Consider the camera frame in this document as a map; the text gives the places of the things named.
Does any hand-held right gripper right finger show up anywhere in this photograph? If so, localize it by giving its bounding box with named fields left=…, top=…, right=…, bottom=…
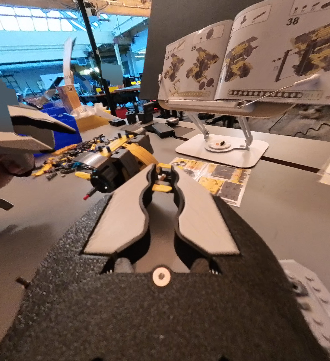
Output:
left=171, top=165, right=240, bottom=258

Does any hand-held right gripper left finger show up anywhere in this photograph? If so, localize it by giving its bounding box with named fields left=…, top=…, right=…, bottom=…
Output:
left=83, top=164, right=157, bottom=257

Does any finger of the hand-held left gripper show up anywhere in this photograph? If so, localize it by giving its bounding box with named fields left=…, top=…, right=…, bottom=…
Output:
left=8, top=104, right=77, bottom=147
left=0, top=130, right=55, bottom=155

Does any blue plastic bin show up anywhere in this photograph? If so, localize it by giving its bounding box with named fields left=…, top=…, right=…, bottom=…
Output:
left=45, top=112, right=83, bottom=150
left=39, top=102, right=69, bottom=117

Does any brown cardboard box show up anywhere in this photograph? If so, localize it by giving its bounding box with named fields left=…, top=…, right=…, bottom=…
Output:
left=56, top=84, right=80, bottom=113

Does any printed instruction sheet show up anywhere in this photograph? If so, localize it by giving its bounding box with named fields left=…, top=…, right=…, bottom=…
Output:
left=169, top=156, right=251, bottom=208

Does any pile of toy building pieces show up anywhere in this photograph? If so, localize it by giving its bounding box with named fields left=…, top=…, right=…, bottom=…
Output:
left=32, top=135, right=120, bottom=181

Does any yellow box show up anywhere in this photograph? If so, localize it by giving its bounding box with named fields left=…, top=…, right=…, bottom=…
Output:
left=75, top=112, right=111, bottom=132

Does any white paper strip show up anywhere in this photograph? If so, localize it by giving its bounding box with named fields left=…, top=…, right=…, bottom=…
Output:
left=63, top=37, right=77, bottom=86

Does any clear plastic bag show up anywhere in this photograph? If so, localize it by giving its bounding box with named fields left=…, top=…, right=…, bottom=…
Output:
left=70, top=103, right=117, bottom=122

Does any yellow and black toy vehicle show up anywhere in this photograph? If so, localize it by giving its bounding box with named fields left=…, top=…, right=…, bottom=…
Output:
left=74, top=130, right=173, bottom=201

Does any white book stand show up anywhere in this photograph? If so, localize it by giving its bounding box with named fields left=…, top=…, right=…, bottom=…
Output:
left=157, top=74, right=322, bottom=168

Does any background work table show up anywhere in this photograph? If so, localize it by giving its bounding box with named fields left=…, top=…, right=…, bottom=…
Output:
left=79, top=85, right=141, bottom=98

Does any black pole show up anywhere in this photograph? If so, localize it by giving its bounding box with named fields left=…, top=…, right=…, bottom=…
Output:
left=77, top=0, right=117, bottom=117

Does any black table mat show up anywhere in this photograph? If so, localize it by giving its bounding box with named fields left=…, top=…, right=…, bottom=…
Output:
left=171, top=124, right=195, bottom=140

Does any black flat box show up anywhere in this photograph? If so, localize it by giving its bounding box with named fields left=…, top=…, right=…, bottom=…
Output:
left=151, top=123, right=174, bottom=139

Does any black upright box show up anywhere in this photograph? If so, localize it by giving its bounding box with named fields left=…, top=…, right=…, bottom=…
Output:
left=143, top=102, right=155, bottom=124

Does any grey toy tyre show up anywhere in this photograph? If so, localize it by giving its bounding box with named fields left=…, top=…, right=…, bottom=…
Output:
left=279, top=259, right=330, bottom=361

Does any dark grey board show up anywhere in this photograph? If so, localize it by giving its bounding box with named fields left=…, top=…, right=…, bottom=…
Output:
left=139, top=0, right=270, bottom=100

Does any open instruction booklet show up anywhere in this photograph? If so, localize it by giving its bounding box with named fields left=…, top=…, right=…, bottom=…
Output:
left=157, top=0, right=330, bottom=105

